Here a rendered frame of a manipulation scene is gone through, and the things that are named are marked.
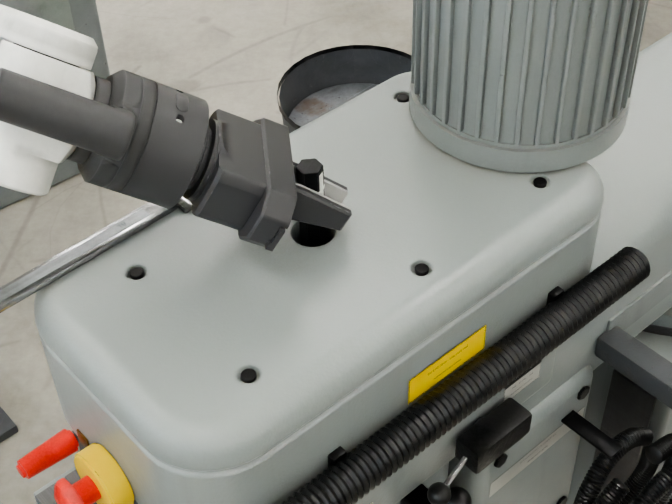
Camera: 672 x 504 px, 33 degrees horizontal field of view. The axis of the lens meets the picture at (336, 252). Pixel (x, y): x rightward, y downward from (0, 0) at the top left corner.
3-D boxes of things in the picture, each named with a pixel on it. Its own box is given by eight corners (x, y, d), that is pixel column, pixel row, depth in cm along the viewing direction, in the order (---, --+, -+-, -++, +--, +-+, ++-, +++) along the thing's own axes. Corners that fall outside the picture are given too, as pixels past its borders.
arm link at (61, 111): (100, 204, 89) (-44, 158, 84) (145, 76, 88) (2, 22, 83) (125, 233, 78) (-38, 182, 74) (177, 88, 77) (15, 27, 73)
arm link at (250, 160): (245, 180, 96) (113, 134, 91) (297, 96, 91) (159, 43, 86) (253, 283, 87) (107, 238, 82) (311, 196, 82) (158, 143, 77)
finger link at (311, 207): (336, 230, 91) (268, 207, 89) (355, 203, 90) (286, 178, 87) (338, 243, 90) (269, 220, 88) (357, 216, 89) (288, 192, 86)
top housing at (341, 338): (214, 600, 86) (191, 478, 75) (39, 403, 100) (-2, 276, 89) (604, 300, 108) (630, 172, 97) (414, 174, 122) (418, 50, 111)
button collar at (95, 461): (120, 531, 91) (107, 488, 86) (80, 485, 94) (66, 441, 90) (140, 517, 92) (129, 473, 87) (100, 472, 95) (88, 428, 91)
